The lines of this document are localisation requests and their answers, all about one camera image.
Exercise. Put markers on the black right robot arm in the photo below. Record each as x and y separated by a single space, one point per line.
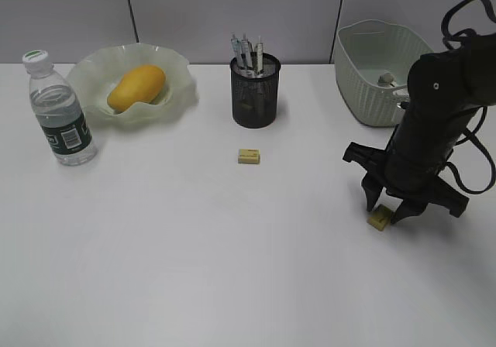
446 90

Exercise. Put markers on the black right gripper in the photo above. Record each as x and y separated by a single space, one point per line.
413 203

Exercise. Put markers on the blue grip pen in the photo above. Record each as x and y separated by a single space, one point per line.
237 49

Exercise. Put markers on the beige grip white pen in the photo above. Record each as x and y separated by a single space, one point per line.
259 50

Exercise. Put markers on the grey grip white pen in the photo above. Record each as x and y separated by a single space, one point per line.
247 50

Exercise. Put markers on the yellow mango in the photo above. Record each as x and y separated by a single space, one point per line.
141 84

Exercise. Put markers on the clear plastic water bottle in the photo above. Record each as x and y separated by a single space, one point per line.
58 111

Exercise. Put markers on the translucent green wavy plate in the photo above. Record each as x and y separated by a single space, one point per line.
94 78

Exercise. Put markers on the light green plastic basket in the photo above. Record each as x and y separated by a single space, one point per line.
364 51

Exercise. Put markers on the black mesh pen holder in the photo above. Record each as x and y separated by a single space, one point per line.
261 93

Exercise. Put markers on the white waste paper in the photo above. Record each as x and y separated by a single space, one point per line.
387 80

